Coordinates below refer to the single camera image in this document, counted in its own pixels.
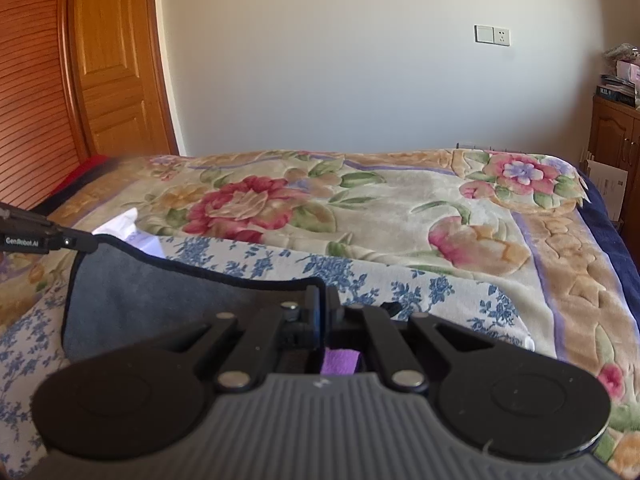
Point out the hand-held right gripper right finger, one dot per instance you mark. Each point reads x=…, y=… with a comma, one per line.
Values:
x=333, y=310

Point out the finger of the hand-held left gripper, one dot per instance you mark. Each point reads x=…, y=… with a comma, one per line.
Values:
x=75, y=241

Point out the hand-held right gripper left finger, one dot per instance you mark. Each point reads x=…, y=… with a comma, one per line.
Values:
x=312, y=312

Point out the grey-blue towel with dark edge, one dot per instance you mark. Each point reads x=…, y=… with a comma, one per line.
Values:
x=150, y=295

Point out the purple cloth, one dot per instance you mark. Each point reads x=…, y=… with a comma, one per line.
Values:
x=340, y=361

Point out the white crumpled paper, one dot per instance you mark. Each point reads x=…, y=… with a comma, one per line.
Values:
x=131, y=227

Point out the white sheet with blue flowers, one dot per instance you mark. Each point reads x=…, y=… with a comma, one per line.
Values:
x=280, y=261

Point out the red cloth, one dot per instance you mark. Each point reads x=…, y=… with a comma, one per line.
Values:
x=82, y=175

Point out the floral plush blanket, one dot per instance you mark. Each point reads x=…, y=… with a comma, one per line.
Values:
x=400, y=200

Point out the louvered wooden wardrobe door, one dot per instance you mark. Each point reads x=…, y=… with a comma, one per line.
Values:
x=32, y=85

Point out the wooden panel door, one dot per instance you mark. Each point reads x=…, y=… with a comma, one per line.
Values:
x=117, y=55

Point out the wooden cabinet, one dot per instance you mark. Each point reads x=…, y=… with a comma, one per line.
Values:
x=617, y=140

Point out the stack of books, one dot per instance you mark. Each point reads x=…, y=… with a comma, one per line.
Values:
x=616, y=91

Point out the pink box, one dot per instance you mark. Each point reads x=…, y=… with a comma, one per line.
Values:
x=629, y=71

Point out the white wall switch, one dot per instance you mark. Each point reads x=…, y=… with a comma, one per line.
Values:
x=483, y=34

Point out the white wall socket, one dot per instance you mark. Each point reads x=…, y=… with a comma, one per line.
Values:
x=501, y=36

